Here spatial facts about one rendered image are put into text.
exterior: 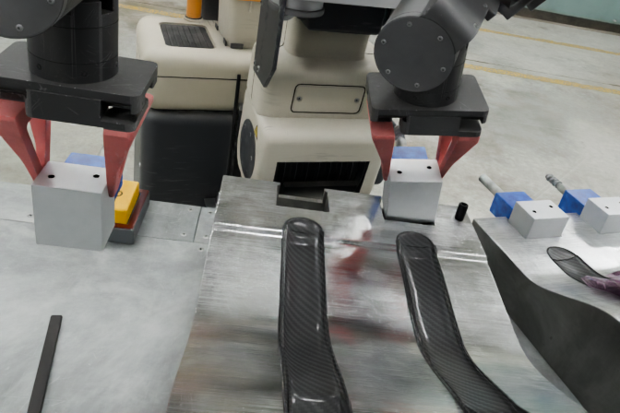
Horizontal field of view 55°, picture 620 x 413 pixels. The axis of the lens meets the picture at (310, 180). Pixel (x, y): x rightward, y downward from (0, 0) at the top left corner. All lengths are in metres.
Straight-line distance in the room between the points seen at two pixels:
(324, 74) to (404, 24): 0.54
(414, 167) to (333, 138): 0.39
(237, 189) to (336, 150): 0.40
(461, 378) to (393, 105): 0.23
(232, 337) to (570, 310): 0.33
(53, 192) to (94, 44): 0.12
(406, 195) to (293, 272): 0.14
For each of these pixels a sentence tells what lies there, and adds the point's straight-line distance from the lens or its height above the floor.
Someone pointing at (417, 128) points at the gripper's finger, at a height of 1.00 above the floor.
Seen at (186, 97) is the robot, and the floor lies 0.72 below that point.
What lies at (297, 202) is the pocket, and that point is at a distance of 0.62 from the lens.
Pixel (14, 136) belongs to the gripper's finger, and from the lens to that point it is 0.45.
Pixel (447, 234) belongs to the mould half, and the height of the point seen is 0.89.
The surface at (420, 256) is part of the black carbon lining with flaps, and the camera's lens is 0.57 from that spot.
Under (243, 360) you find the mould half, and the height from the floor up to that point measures 0.91.
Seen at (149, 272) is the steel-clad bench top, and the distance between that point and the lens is 0.63.
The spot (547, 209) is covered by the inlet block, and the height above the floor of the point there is 0.88.
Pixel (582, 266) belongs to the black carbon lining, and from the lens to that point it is 0.72.
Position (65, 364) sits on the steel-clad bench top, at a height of 0.80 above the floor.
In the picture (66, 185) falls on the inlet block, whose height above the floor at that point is 0.96.
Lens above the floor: 1.21
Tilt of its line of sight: 30 degrees down
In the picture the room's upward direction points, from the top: 11 degrees clockwise
